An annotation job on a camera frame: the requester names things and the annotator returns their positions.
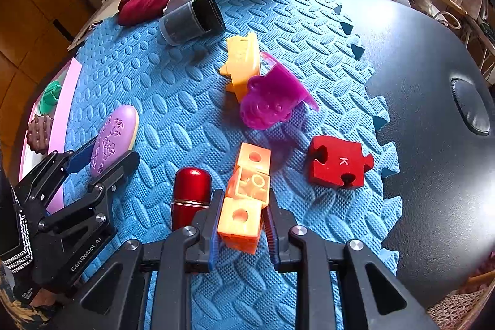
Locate orange interlocking cube blocks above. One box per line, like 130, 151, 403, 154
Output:
217, 142, 271, 255

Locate blue foam puzzle mat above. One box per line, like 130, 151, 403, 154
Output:
65, 0, 402, 280

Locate black cylindrical jar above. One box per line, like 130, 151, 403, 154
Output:
159, 0, 226, 46

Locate green plastic toy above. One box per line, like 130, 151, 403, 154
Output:
39, 80, 62, 115

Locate purple oval embossed toy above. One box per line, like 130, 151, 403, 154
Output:
90, 105, 139, 178

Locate person's left hand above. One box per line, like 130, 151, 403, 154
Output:
29, 289, 58, 307

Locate purple translucent mold cup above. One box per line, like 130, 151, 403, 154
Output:
240, 51, 319, 130

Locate orange plastic star block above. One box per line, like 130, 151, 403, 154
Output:
219, 32, 260, 102

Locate red puzzle piece letter K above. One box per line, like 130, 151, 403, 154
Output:
308, 135, 374, 189

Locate brown waffle biscuit toy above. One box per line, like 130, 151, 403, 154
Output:
26, 114, 53, 154

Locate red metal cylinder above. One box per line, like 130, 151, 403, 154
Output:
171, 167, 211, 231

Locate black padded table top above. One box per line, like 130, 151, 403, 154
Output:
337, 0, 494, 307

